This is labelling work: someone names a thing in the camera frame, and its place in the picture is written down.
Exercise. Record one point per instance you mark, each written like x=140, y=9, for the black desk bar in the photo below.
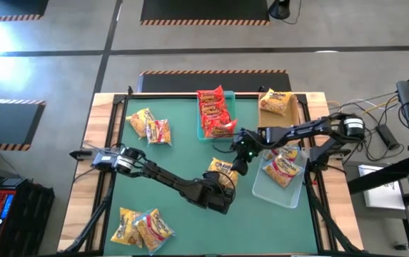
x=382, y=174

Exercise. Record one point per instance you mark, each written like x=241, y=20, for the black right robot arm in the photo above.
x=304, y=130

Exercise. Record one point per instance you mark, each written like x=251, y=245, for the black metal table frame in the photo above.
x=118, y=99

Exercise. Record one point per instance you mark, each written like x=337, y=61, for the brown cardboard bin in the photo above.
x=279, y=119

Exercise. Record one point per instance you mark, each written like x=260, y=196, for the black hazard-striped floor mat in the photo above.
x=4, y=123
x=225, y=84
x=204, y=9
x=8, y=7

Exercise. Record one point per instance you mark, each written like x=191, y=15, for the white paper box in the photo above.
x=382, y=196

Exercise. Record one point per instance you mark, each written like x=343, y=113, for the small black floor object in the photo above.
x=400, y=246

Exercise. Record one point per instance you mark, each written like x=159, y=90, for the green table mat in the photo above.
x=182, y=153

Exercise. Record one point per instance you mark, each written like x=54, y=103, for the black crate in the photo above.
x=29, y=214

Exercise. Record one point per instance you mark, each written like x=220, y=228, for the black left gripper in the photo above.
x=207, y=191

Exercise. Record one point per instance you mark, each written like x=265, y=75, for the black stand base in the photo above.
x=279, y=9

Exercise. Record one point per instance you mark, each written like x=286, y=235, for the clear plastic bin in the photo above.
x=275, y=196

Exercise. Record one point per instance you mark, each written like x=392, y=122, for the black power brick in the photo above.
x=387, y=136

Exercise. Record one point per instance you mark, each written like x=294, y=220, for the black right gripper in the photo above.
x=248, y=144

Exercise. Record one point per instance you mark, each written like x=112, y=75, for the teal plastic bin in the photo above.
x=231, y=103

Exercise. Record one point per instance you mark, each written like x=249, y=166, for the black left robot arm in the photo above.
x=168, y=178

